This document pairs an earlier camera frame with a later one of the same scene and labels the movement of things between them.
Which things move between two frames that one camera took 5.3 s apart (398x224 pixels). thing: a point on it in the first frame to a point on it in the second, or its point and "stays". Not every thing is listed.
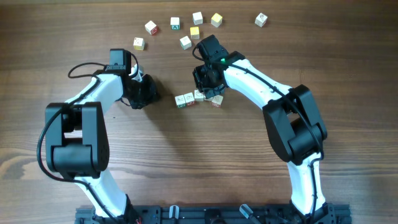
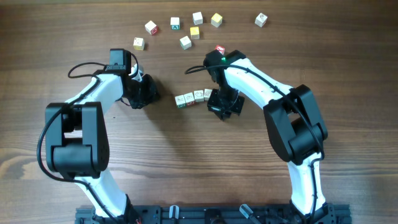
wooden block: (260, 19) stays
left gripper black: (151, 96) stays
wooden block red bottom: (189, 99) stays
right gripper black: (198, 73) to (214, 106)
